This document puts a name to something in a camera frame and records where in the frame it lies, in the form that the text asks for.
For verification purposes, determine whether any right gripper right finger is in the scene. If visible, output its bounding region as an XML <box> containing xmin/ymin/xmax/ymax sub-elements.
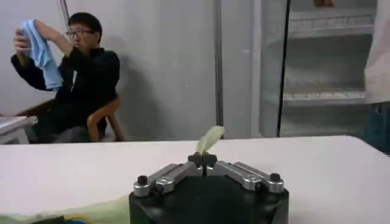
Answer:
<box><xmin>203</xmin><ymin>153</ymin><xmax>285</xmax><ymax>194</ymax></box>

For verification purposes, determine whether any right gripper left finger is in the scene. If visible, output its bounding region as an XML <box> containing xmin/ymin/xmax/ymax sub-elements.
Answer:
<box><xmin>133</xmin><ymin>153</ymin><xmax>204</xmax><ymax>198</ymax></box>

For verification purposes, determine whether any pale green cloth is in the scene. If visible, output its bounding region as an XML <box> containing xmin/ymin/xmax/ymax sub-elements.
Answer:
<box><xmin>0</xmin><ymin>125</ymin><xmax>227</xmax><ymax>224</ymax></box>

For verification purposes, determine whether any blue cloth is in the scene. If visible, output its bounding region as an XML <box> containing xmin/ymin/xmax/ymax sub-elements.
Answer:
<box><xmin>18</xmin><ymin>19</ymin><xmax>64</xmax><ymax>91</ymax></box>

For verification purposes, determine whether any person's right hand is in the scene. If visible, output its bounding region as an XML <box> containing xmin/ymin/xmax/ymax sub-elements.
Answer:
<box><xmin>13</xmin><ymin>29</ymin><xmax>31</xmax><ymax>53</ymax></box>

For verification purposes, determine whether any wooden chair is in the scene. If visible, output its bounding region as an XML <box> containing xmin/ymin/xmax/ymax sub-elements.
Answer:
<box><xmin>15</xmin><ymin>94</ymin><xmax>126</xmax><ymax>143</ymax></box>

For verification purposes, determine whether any person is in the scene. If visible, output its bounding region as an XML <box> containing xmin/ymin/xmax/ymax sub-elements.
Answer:
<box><xmin>361</xmin><ymin>0</ymin><xmax>390</xmax><ymax>155</ymax></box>
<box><xmin>10</xmin><ymin>12</ymin><xmax>121</xmax><ymax>144</ymax></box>

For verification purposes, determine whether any glass door cabinet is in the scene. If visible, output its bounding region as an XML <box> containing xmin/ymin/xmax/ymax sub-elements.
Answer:
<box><xmin>258</xmin><ymin>0</ymin><xmax>378</xmax><ymax>138</ymax></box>

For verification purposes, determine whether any small white side table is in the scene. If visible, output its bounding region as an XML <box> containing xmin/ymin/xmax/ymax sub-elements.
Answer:
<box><xmin>0</xmin><ymin>115</ymin><xmax>38</xmax><ymax>145</ymax></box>

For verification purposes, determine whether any grey vertical wall strip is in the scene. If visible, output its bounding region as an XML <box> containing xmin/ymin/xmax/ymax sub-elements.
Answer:
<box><xmin>213</xmin><ymin>0</ymin><xmax>225</xmax><ymax>128</ymax></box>

